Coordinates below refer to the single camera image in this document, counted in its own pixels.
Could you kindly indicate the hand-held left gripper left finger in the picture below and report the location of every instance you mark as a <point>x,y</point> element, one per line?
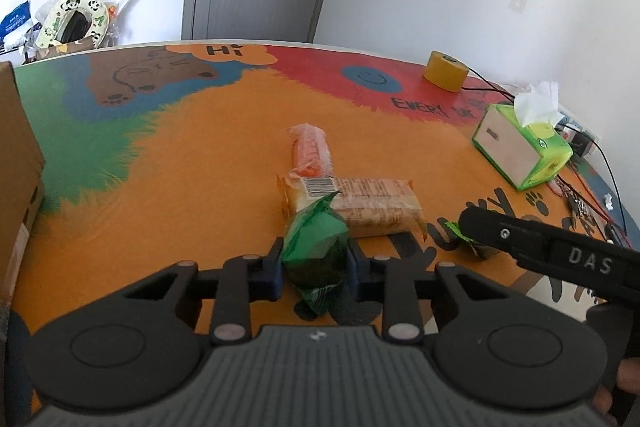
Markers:
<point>274,273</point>

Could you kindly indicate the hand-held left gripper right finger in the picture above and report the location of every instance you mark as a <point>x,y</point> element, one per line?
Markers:
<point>353,268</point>

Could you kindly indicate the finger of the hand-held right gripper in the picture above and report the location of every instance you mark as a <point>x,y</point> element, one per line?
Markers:
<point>500,232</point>

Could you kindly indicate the green snack packet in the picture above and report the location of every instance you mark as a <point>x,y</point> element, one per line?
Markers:
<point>312,247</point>
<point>457,231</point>

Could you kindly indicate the brown cardboard box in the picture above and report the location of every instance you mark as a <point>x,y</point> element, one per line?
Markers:
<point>17,167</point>

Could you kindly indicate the person's right hand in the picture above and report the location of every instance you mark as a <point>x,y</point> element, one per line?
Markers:
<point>629,379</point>

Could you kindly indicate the beige biscuit snack packet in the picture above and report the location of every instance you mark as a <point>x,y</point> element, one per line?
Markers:
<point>372,202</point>

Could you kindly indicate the green tissue box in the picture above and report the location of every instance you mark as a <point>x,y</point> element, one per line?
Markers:
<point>505,142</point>

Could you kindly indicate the white power strip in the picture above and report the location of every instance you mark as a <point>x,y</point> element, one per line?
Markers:
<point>575,134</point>

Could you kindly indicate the orange snack packet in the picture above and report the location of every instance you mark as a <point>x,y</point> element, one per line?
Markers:
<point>310,149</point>

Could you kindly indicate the colourful printed table mat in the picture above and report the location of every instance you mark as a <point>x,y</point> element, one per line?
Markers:
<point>200,157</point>

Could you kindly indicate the yellow tape roll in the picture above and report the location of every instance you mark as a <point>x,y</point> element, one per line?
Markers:
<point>444,72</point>

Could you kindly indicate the panda print toilet seat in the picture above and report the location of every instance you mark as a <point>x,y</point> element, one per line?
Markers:
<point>52,24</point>

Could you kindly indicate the blue and white bag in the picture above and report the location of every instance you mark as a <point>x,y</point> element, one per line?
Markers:
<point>15,24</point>

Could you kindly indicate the white wall socket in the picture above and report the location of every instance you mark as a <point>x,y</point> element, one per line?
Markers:
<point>518,3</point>

